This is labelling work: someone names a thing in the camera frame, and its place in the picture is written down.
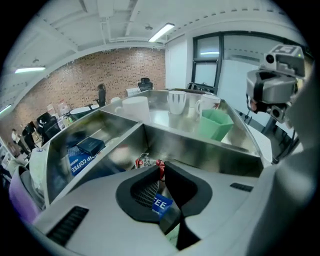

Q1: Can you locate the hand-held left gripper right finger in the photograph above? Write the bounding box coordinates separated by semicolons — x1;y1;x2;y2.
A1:
164;161;262;256

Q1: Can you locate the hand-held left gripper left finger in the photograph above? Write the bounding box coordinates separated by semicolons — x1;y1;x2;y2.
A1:
32;164;180;256

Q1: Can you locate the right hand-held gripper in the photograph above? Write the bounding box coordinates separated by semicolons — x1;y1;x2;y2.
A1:
245;44;308;123

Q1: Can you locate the blue packet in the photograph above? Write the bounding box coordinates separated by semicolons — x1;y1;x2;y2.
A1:
151;192;174;221
68;152;101;176

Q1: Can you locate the white mug with red leaf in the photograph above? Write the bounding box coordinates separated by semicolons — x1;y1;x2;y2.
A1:
194;94;221;118

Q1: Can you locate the green cup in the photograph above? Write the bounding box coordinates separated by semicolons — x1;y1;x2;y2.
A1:
198;109;235;141

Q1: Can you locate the white sachet with red label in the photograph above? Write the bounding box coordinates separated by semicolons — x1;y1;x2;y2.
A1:
134;151;154;171

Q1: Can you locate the metal service cart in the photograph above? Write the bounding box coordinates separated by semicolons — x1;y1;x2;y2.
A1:
44;88;265;210

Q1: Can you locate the black box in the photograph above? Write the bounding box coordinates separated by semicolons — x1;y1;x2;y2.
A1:
76;136;106;156

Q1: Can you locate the red plastic object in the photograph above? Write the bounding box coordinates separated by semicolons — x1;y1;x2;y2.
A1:
155;159;166;181

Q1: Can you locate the white mug with dark stripes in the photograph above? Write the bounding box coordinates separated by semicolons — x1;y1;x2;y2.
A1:
166;90;187;115

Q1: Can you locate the plain white mug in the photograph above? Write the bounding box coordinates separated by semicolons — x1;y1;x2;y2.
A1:
114;96;151;123

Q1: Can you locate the black framed glass partition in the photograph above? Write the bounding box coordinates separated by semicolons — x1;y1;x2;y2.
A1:
192;30;310;118

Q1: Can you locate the person's grey shirt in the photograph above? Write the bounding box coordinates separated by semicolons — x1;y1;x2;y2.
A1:
247;62;318;256

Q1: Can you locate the black office chair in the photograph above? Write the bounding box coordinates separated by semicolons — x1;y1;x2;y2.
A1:
138;77;154;92
36;111;62;141
96;83;108;109

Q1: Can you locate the ceiling light bar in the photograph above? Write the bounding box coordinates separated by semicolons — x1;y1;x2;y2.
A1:
148;22;176;43
14;65;47;75

